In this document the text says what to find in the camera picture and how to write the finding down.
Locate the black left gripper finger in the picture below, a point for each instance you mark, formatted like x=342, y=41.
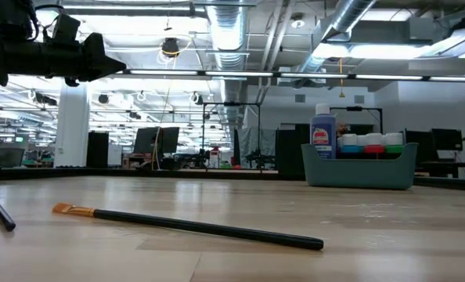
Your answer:
x=97, y=58

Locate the thin black paintbrush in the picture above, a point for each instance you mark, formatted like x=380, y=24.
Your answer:
x=1, y=214

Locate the orange bristle black paintbrush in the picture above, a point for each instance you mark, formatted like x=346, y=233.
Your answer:
x=217, y=230

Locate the large purple paint bottle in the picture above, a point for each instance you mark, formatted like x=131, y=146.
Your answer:
x=323, y=129

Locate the small dark blue paint bottle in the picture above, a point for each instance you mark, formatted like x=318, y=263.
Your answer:
x=361, y=140

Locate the teal plastic bin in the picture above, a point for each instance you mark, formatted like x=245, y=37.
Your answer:
x=357, y=172

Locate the small red paint bottle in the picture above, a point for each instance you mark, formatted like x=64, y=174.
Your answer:
x=374, y=149

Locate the small green paint bottle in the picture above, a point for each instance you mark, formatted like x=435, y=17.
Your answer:
x=393, y=149

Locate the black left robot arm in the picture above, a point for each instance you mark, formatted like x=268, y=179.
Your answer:
x=5, y=23

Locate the black monitor on arm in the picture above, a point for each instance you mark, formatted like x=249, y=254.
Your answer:
x=447, y=139

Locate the white column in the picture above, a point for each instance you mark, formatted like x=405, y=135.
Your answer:
x=72, y=129

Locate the black cabinet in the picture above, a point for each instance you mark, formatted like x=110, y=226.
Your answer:
x=97, y=150

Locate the black monitor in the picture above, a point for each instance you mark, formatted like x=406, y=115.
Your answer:
x=170, y=140
x=145, y=140
x=417, y=145

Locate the cluttered workbench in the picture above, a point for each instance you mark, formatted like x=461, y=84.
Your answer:
x=177, y=162

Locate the long ceiling light strip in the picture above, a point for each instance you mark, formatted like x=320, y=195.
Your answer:
x=236, y=73

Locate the grey cloth cover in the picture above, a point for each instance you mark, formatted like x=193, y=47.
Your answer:
x=256, y=145

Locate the round ceiling sensor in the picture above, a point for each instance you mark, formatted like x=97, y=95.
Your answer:
x=297, y=21

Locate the black room divider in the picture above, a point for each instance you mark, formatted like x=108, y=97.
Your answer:
x=291, y=152

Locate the person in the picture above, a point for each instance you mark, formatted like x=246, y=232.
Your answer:
x=341, y=129

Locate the black monitor back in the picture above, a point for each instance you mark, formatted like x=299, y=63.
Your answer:
x=417, y=145

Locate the black standing desk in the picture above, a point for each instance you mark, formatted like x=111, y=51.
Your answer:
x=451, y=164

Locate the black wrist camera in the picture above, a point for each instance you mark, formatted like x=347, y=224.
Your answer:
x=66, y=29

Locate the black aluminium table frame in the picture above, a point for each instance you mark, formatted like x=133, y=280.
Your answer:
x=138, y=172

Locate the round silver air duct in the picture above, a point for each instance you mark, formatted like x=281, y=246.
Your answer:
x=346, y=15
x=226, y=39

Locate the black camera rig frame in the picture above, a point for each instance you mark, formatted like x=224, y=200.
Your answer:
x=232, y=104
x=354, y=108

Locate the grey rectangular air duct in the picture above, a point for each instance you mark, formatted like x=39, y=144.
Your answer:
x=393, y=31

